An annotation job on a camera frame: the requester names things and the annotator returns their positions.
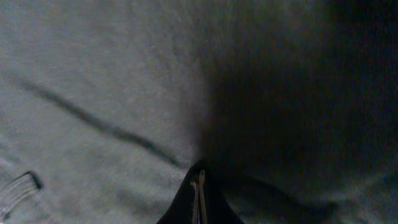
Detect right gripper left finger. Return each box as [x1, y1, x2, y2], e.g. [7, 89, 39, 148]
[157, 167, 199, 224]

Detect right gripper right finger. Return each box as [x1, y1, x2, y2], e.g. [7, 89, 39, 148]
[198, 170, 243, 224]

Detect black shorts with white waistband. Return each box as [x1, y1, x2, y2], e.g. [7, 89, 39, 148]
[1, 1, 397, 223]

